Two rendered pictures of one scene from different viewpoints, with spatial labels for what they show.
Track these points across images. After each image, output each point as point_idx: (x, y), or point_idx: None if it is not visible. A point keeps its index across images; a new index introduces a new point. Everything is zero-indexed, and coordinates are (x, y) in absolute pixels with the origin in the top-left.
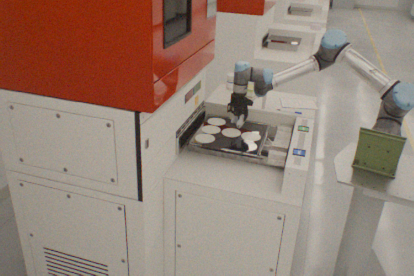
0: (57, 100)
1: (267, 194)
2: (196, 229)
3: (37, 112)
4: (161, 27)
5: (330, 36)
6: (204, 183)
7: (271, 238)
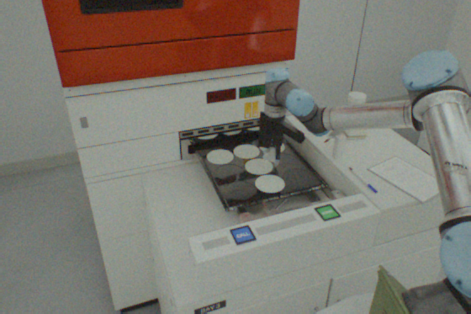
0: None
1: (177, 260)
2: (154, 251)
3: None
4: None
5: (420, 62)
6: (154, 203)
7: None
